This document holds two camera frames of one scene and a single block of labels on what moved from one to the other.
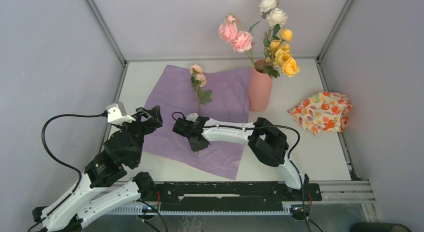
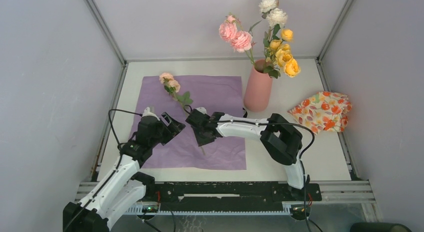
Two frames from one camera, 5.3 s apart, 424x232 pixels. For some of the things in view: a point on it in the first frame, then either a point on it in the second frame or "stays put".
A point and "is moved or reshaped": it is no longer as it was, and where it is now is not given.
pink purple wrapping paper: (175, 94) is moved or reshaped
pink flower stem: (231, 30) stays put
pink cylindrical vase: (260, 87) stays put
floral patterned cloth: (325, 110) stays put
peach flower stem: (198, 79) → (172, 86)
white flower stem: (275, 16) stays put
